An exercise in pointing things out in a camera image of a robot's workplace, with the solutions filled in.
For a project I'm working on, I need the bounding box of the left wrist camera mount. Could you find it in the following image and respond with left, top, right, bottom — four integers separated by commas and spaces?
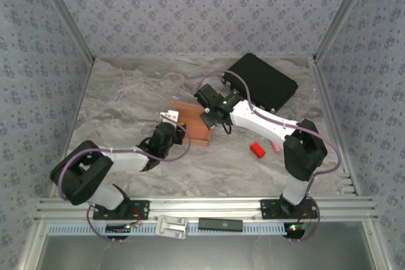
159, 110, 180, 125

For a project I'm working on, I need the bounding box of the aluminium corner post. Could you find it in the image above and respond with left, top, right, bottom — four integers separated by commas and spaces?
311, 0, 379, 64
31, 0, 96, 62

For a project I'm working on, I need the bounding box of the salmon pink paper box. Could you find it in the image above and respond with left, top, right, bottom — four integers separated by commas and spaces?
166, 99, 213, 148

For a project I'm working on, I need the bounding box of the white plastic bracket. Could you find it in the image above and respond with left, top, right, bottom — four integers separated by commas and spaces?
155, 215, 189, 240

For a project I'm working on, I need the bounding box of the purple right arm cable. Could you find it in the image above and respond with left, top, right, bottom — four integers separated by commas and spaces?
197, 70, 342, 200

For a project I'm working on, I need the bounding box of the black bar device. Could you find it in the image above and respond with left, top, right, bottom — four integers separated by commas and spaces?
198, 218, 244, 232

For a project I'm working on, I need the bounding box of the black metal case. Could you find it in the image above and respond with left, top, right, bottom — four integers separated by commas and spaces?
221, 52, 299, 114

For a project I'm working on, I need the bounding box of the slotted grey cable duct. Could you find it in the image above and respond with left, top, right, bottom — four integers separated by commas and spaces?
47, 223, 287, 236

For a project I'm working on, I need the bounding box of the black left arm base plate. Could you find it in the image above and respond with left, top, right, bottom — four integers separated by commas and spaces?
92, 199, 150, 220

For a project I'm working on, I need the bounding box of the aluminium frame rail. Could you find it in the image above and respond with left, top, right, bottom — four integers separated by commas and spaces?
34, 196, 379, 223

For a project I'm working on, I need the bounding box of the red block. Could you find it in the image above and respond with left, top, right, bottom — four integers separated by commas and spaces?
249, 142, 266, 159

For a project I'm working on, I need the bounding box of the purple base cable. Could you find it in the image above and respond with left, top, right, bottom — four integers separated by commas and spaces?
286, 197, 321, 242
85, 205, 124, 243

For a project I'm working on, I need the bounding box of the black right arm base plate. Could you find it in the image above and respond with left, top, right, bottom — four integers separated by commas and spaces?
259, 199, 318, 220

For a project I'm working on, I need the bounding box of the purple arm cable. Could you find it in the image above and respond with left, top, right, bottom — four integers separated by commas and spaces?
58, 123, 192, 201
197, 70, 342, 200

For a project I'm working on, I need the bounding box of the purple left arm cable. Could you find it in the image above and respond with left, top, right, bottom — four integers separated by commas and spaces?
58, 123, 192, 201

